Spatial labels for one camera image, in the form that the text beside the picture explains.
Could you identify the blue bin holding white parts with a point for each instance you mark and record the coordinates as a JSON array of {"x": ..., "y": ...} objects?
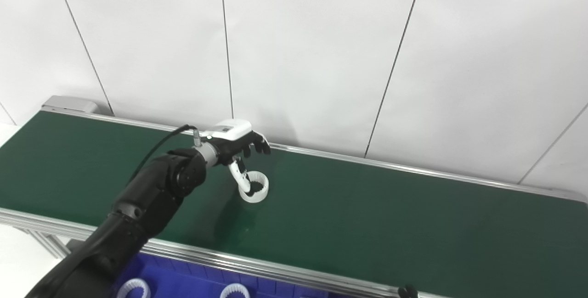
[{"x": 183, "y": 282}]

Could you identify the aluminium conveyor support leg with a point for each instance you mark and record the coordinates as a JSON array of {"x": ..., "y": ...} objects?
[{"x": 46, "y": 242}]

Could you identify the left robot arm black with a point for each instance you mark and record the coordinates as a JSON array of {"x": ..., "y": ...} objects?
[{"x": 151, "y": 192}]

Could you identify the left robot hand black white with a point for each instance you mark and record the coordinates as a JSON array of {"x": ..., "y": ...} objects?
[{"x": 227, "y": 132}]

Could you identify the grey conveyor end cap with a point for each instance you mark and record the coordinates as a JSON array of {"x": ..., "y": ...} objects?
[{"x": 69, "y": 104}]

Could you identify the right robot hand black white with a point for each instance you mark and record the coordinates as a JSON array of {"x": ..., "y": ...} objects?
[{"x": 408, "y": 292}]

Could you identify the green conveyor belt aluminium frame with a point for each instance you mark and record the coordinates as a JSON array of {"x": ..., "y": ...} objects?
[{"x": 367, "y": 215}]

